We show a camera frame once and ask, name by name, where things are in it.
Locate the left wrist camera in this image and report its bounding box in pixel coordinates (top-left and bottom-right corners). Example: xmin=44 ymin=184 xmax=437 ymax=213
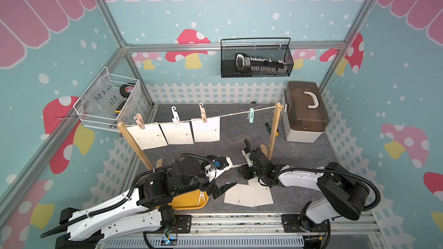
xmin=205 ymin=157 xmax=234 ymax=182

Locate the yellow plastic tray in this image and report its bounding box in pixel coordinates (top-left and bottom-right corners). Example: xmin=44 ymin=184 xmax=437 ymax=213
xmin=169 ymin=190 xmax=201 ymax=210

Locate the white clothespin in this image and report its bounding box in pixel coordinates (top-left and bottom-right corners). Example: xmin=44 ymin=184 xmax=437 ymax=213
xmin=197 ymin=191 xmax=208 ymax=209
xmin=171 ymin=106 xmax=181 ymax=127

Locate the brown lid storage box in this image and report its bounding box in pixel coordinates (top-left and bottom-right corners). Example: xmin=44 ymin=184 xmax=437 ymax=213
xmin=283 ymin=81 xmax=329 ymax=143

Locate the black tape roll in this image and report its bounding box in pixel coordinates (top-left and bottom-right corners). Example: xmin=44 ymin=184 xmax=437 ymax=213
xmin=119 ymin=84 xmax=135 ymax=98

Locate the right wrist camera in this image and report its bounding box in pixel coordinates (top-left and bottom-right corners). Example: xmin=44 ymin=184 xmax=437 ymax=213
xmin=242 ymin=148 xmax=253 ymax=167

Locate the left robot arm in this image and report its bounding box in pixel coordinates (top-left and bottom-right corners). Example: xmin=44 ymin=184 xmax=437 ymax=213
xmin=40 ymin=153 xmax=235 ymax=249

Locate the pink clothespin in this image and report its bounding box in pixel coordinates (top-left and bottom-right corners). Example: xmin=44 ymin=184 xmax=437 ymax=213
xmin=199 ymin=102 xmax=208 ymax=123
xmin=133 ymin=113 xmax=145 ymax=129

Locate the black mesh wall basket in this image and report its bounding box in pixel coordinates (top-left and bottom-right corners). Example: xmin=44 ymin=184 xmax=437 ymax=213
xmin=220 ymin=38 xmax=294 ymax=78

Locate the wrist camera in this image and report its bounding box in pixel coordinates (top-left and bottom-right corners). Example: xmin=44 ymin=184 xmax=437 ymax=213
xmin=242 ymin=148 xmax=253 ymax=167
xmin=205 ymin=157 xmax=234 ymax=182

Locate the postcard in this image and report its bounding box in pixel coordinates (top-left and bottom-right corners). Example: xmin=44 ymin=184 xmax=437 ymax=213
xmin=126 ymin=123 xmax=168 ymax=150
xmin=224 ymin=184 xmax=255 ymax=208
xmin=248 ymin=178 xmax=273 ymax=207
xmin=159 ymin=122 xmax=194 ymax=145
xmin=191 ymin=117 xmax=220 ymax=142

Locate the white wire wall basket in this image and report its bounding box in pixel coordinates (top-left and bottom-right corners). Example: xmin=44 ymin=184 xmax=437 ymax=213
xmin=73 ymin=68 xmax=150 ymax=131

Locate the socket wrench set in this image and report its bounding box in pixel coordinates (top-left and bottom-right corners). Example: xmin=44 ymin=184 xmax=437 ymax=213
xmin=234 ymin=54 xmax=287 ymax=76

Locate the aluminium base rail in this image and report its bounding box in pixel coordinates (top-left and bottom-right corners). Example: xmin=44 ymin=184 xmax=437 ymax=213
xmin=97 ymin=212 xmax=388 ymax=249

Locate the green clothespin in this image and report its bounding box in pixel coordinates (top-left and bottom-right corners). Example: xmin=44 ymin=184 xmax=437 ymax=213
xmin=248 ymin=108 xmax=254 ymax=123

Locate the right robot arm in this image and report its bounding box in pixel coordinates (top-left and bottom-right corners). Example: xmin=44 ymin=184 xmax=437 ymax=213
xmin=241 ymin=139 xmax=381 ymax=232

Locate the wooden string rack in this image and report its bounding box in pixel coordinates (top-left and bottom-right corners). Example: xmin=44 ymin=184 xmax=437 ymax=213
xmin=118 ymin=103 xmax=283 ymax=169

